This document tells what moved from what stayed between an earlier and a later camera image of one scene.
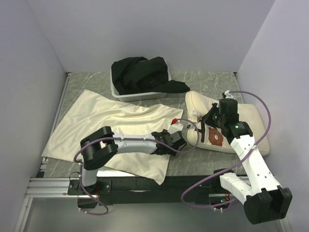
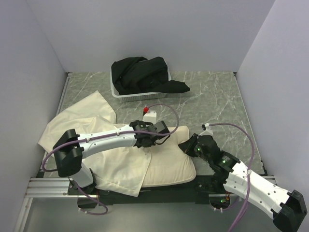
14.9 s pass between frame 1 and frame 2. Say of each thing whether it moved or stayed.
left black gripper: moved
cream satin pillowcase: moved
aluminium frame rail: stayed
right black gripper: moved
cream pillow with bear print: moved
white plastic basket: stayed
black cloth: stayed
